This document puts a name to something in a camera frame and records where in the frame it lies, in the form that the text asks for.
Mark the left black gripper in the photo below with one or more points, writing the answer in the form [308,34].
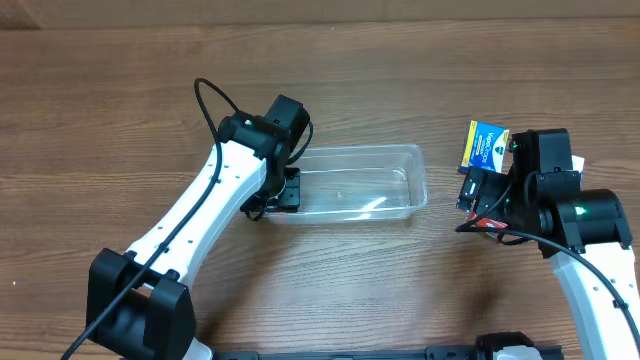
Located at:
[288,195]

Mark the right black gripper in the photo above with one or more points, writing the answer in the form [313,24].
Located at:
[470,190]

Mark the red Panadol box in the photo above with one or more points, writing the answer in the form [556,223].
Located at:
[486,222]

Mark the blue yellow VapoDrops box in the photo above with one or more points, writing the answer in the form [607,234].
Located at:
[485,147]

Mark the clear plastic container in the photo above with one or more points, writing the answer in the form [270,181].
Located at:
[358,183]

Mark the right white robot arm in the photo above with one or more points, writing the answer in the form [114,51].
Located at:
[583,233]

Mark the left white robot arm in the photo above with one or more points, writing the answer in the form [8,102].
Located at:
[139,302]

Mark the white blue medicine box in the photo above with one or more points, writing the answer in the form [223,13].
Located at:
[578,163]

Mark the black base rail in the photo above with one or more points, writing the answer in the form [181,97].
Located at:
[491,346]

